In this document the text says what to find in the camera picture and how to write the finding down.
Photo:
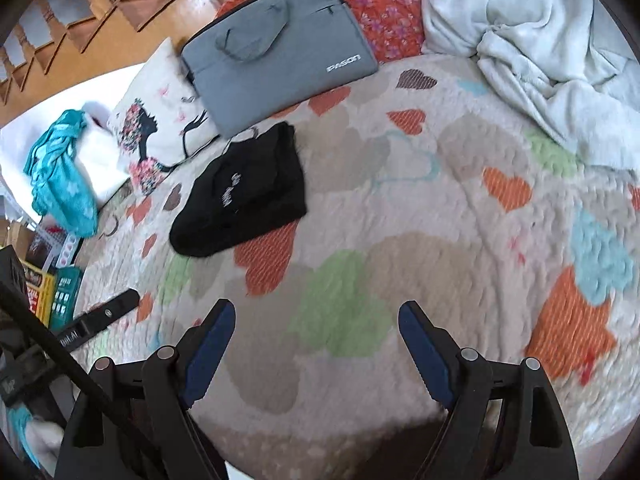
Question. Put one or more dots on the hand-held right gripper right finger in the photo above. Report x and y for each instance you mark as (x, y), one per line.
(425, 355)

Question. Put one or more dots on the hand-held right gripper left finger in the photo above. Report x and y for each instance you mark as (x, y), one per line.
(212, 350)

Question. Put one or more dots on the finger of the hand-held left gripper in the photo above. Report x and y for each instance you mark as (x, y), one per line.
(100, 317)

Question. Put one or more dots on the black pants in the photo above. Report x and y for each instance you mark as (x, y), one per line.
(250, 195)

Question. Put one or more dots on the green printed box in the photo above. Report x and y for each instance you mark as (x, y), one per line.
(67, 295)

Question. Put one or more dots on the yellow printed box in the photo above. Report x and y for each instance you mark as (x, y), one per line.
(42, 292)

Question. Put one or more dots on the teal and white cloth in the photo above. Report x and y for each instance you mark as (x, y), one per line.
(35, 435)

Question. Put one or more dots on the red and white box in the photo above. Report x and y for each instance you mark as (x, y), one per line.
(67, 250)

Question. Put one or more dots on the brown cardboard piece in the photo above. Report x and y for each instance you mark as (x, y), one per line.
(17, 235)

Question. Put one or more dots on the heart printed blanket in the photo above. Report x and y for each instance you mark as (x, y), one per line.
(400, 210)

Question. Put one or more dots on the white folded cloth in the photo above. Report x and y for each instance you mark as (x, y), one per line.
(100, 160)

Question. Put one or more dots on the white bed sheet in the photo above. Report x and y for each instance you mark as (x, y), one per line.
(30, 120)

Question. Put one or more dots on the white printed pillow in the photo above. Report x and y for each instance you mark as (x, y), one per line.
(155, 95)

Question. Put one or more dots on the grey laptop bag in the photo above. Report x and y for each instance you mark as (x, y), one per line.
(275, 60)

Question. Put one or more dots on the wooden staircase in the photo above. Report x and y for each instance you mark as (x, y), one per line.
(150, 25)

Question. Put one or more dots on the white crumpled blanket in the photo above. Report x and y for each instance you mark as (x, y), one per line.
(540, 35)

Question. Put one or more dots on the red floral cushion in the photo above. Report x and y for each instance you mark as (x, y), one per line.
(385, 5)

